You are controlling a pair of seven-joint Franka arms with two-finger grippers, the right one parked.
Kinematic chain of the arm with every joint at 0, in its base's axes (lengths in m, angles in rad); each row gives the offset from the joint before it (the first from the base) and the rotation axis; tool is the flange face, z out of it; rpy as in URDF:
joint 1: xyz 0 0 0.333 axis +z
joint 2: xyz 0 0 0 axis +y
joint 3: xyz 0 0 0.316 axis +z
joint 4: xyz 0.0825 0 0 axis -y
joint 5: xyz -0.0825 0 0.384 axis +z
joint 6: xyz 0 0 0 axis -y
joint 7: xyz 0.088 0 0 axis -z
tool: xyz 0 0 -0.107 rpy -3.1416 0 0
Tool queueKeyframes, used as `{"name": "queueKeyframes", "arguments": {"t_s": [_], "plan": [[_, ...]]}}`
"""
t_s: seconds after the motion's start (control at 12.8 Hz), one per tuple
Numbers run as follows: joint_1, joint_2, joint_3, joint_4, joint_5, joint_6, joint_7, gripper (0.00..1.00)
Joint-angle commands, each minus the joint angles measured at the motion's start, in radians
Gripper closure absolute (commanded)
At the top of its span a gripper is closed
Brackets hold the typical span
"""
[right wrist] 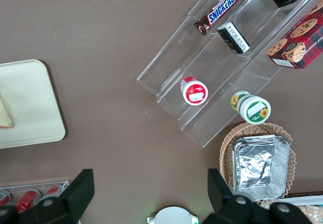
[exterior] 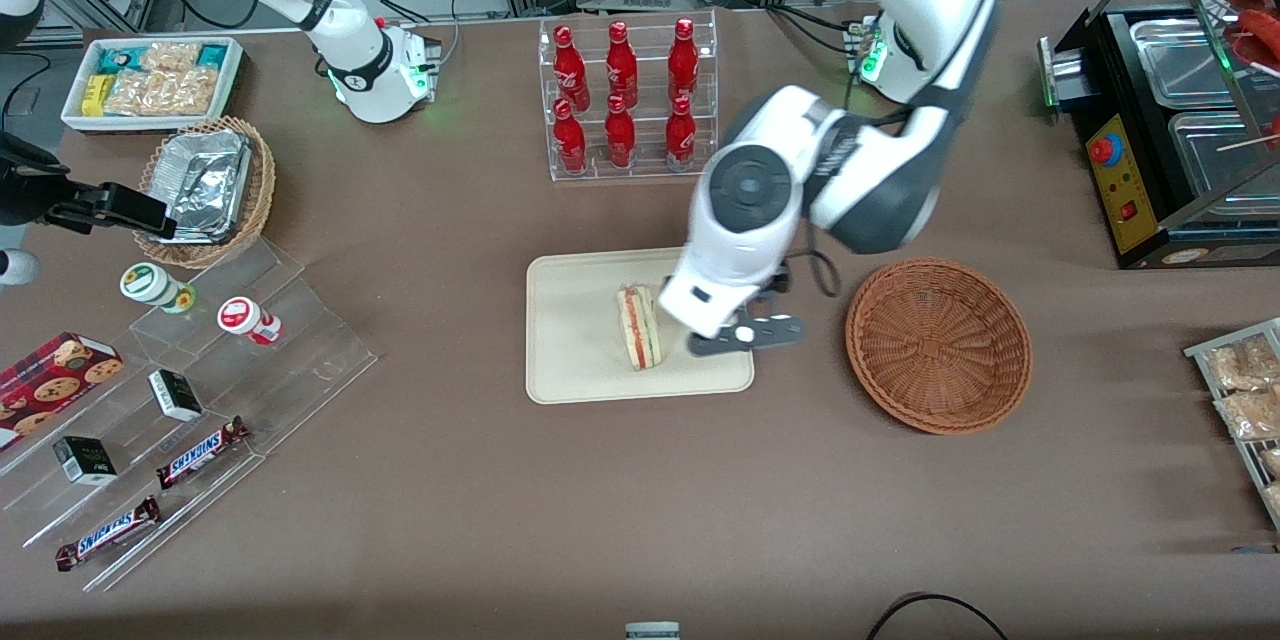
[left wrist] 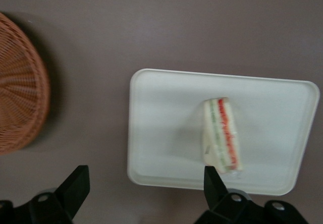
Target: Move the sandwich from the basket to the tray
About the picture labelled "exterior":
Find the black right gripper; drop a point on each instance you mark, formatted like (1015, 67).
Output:
(28, 182)

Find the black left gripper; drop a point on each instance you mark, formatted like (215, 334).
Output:
(780, 282)

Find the plastic-wrapped triangle sandwich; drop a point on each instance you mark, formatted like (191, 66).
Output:
(640, 330)

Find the small tan wicker basket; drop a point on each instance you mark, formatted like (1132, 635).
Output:
(262, 190)

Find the round brown wicker basket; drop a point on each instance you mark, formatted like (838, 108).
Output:
(940, 345)

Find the cream plastic tray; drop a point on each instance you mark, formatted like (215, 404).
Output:
(580, 340)

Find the tray of packaged snacks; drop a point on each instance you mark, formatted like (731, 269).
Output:
(1200, 352)

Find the green lid yoghurt cup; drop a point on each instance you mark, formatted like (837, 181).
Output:
(150, 284)

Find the silver foil container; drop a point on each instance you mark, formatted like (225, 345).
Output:
(200, 185)

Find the white snack bin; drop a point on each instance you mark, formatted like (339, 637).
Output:
(75, 115)

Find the yellow snack packet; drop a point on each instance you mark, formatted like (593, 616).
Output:
(95, 95)

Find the clear bag of crackers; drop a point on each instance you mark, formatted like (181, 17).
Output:
(170, 55)
(160, 92)

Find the teal snack packet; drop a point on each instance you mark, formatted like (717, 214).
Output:
(120, 60)
(211, 56)

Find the red lid yoghurt cup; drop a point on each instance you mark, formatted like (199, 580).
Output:
(245, 317)

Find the clear acrylic bottle rack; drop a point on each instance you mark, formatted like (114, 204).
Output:
(645, 170)

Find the red cola bottle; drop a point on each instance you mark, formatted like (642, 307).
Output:
(621, 65)
(570, 140)
(570, 70)
(680, 135)
(683, 60)
(620, 135)

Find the red cookie box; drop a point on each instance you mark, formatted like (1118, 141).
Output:
(50, 380)

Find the small black carton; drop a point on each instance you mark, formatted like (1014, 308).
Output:
(85, 460)
(175, 395)

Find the clear acrylic stepped display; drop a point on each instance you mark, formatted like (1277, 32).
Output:
(300, 360)

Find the brown Snickers bar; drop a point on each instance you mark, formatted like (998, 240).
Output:
(200, 453)
(105, 534)

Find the black food warmer yellow panel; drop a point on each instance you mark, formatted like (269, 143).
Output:
(1120, 180)

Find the small grey device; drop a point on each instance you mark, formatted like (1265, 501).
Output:
(652, 631)

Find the steel warmer pan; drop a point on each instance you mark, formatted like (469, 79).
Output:
(1215, 160)
(1180, 60)

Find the clear bag of snacks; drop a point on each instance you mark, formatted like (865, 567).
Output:
(1250, 413)
(1245, 365)

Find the wooden skewer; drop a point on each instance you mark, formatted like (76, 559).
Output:
(1248, 143)

